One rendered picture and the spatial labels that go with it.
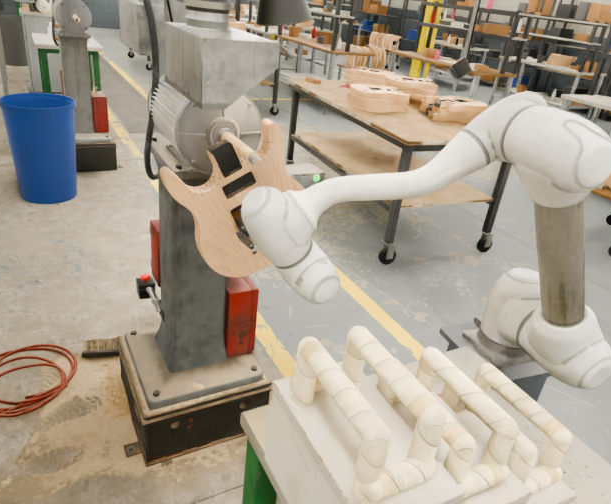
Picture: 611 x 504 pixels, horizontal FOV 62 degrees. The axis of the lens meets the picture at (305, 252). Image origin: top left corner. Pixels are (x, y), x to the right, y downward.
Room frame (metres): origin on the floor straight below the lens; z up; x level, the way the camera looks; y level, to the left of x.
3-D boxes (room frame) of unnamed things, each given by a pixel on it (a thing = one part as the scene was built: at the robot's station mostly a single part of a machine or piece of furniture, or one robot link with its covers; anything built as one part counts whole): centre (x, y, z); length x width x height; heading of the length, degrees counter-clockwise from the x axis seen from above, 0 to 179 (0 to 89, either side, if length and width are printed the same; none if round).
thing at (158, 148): (1.63, 0.40, 1.11); 0.36 x 0.24 x 0.04; 31
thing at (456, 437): (0.58, -0.20, 1.12); 0.20 x 0.03 x 0.03; 30
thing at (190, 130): (1.58, 0.36, 1.25); 0.41 x 0.27 x 0.26; 31
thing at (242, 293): (1.71, 0.26, 0.49); 0.25 x 0.12 x 0.37; 31
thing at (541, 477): (0.60, -0.42, 0.96); 0.11 x 0.03 x 0.03; 121
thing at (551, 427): (0.70, -0.41, 1.04); 0.20 x 0.03 x 0.03; 30
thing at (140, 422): (1.63, 0.40, 0.12); 0.61 x 0.51 x 0.25; 121
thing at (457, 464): (0.51, -0.25, 1.07); 0.03 x 0.03 x 0.09
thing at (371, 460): (0.43, -0.11, 1.15); 0.03 x 0.03 x 0.09
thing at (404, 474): (0.44, -0.15, 1.12); 0.11 x 0.03 x 0.03; 121
